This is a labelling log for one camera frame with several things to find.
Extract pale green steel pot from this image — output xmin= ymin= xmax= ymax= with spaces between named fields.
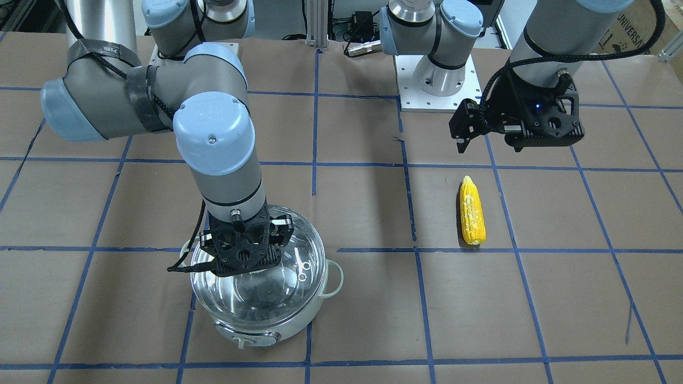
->
xmin=179 ymin=205 xmax=345 ymax=349

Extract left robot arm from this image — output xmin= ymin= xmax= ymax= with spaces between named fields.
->
xmin=379 ymin=1 xmax=630 ymax=153

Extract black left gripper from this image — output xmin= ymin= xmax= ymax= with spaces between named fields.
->
xmin=485 ymin=68 xmax=585 ymax=151

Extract glass pot lid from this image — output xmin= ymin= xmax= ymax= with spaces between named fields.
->
xmin=190 ymin=205 xmax=327 ymax=324

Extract cardboard box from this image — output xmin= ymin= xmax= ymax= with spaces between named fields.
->
xmin=594 ymin=1 xmax=682 ymax=54

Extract yellow corn cob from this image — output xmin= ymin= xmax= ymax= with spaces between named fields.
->
xmin=459 ymin=175 xmax=487 ymax=245

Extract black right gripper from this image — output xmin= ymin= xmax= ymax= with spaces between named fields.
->
xmin=200 ymin=207 xmax=295 ymax=277

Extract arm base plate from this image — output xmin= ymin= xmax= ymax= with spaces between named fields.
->
xmin=394 ymin=54 xmax=481 ymax=113

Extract aluminium frame post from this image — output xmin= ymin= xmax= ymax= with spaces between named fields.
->
xmin=304 ymin=1 xmax=332 ymax=51

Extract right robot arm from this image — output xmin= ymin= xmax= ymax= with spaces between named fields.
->
xmin=41 ymin=1 xmax=295 ymax=277

